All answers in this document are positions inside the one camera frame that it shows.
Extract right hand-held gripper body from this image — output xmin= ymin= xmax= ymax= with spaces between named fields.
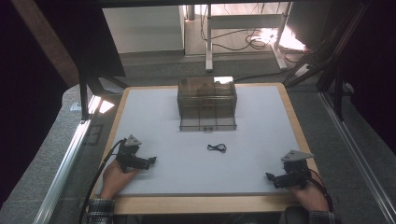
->
xmin=273 ymin=149 xmax=315 ymax=190

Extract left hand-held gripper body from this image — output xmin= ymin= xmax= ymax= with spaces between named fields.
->
xmin=115 ymin=134 xmax=150 ymax=174

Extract small black cord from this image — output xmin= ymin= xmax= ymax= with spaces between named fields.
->
xmin=206 ymin=143 xmax=228 ymax=154

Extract transparent brown drawer box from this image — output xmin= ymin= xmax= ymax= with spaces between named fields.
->
xmin=177 ymin=76 xmax=238 ymax=132

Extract person's left hand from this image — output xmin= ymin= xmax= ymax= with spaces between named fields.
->
xmin=99 ymin=159 xmax=142 ymax=201

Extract person's right hand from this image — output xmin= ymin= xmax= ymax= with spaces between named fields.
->
xmin=287 ymin=181 xmax=330 ymax=213

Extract white foam mat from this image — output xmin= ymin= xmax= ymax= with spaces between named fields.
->
xmin=106 ymin=85 xmax=305 ymax=197

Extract black metal stand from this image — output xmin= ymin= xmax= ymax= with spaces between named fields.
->
xmin=77 ymin=60 xmax=129 ymax=121

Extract black tripod stand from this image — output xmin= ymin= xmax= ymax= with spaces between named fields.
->
xmin=282 ymin=0 xmax=373 ymax=123

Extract white cabinet panel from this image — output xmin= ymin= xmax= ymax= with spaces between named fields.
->
xmin=102 ymin=5 xmax=186 ymax=54

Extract brown wooden board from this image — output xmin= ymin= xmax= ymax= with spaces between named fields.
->
xmin=10 ymin=0 xmax=80 ymax=89

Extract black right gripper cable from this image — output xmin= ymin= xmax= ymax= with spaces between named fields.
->
xmin=298 ymin=167 xmax=334 ymax=213

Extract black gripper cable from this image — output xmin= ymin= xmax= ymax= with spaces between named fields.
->
xmin=298 ymin=167 xmax=334 ymax=213
xmin=78 ymin=138 xmax=127 ymax=224

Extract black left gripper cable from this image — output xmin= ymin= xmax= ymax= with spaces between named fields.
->
xmin=78 ymin=138 xmax=127 ymax=224

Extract aluminium rail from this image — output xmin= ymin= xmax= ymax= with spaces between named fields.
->
xmin=318 ymin=91 xmax=396 ymax=224
xmin=32 ymin=119 xmax=92 ymax=224

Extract black floor cables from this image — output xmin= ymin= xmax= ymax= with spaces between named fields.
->
xmin=200 ymin=3 xmax=307 ymax=54

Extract white metal desk frame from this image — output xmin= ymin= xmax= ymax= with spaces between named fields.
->
xmin=205 ymin=2 xmax=290 ymax=73

